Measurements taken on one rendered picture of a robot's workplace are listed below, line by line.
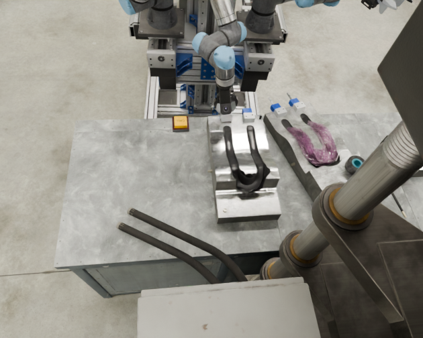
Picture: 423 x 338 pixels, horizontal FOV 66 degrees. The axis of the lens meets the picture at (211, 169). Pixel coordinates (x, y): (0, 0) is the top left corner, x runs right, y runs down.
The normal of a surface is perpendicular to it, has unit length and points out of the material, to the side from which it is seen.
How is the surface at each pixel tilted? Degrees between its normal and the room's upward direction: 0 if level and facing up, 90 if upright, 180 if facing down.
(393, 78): 90
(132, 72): 0
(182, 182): 0
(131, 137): 0
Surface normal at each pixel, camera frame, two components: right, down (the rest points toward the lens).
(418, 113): -0.99, 0.04
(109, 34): 0.07, -0.52
